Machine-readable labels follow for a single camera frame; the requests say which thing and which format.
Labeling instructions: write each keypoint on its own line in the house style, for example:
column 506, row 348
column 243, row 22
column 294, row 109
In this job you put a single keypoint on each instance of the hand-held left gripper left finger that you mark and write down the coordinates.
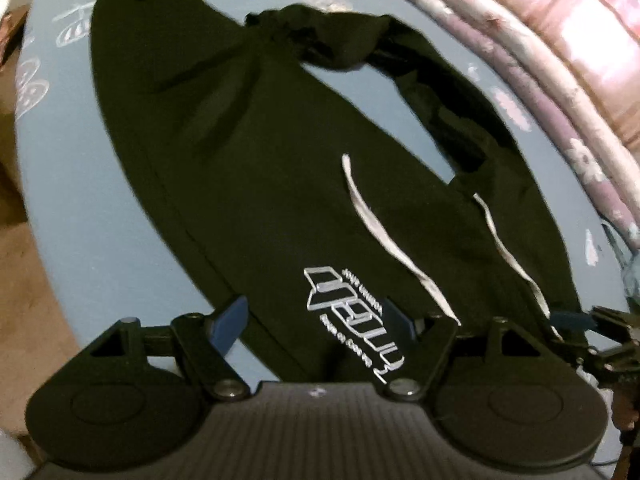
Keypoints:
column 230, row 322

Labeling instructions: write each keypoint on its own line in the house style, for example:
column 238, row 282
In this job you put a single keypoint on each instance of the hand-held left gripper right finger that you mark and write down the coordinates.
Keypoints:
column 402, row 320

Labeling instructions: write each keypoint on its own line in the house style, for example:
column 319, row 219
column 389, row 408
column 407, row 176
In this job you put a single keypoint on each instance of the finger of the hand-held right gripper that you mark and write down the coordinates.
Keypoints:
column 610, row 360
column 570, row 317

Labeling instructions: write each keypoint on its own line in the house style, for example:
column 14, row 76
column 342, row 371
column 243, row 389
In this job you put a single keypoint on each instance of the black pants with white print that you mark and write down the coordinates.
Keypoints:
column 250, row 160

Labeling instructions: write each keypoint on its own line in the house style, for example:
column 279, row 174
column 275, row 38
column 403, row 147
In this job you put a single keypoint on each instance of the blue floral pillow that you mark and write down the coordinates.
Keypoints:
column 631, row 280

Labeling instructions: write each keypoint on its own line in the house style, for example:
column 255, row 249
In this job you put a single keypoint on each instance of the blue floral bed sheet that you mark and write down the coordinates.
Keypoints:
column 75, row 235

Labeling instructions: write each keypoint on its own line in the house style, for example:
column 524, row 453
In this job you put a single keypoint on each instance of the folded pink floral quilt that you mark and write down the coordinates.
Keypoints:
column 525, row 60

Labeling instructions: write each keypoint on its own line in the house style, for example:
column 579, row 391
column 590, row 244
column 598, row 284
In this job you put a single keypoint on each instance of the pink curtain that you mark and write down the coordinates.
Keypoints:
column 600, row 25

